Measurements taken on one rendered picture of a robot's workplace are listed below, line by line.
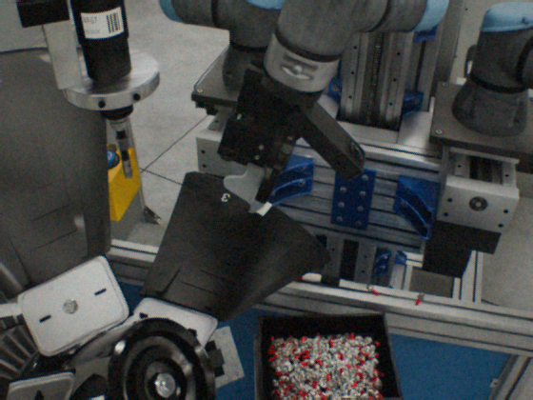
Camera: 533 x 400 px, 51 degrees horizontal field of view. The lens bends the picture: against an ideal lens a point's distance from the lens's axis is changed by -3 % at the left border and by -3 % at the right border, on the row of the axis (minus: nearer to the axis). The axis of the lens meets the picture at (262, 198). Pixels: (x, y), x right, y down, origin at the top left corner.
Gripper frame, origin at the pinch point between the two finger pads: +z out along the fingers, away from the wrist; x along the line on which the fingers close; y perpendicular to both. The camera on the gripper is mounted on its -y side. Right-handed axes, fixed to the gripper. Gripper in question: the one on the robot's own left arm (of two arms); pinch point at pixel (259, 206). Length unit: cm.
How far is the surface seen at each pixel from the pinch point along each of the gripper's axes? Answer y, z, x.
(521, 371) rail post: -59, 27, -13
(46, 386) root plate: 11.1, -7.4, 36.1
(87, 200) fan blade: 15.7, -11.3, 20.0
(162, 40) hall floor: 92, 148, -271
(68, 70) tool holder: 16.3, -28.3, 24.9
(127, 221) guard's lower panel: 42, 121, -92
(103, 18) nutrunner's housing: 14.8, -32.3, 23.5
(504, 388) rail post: -58, 32, -12
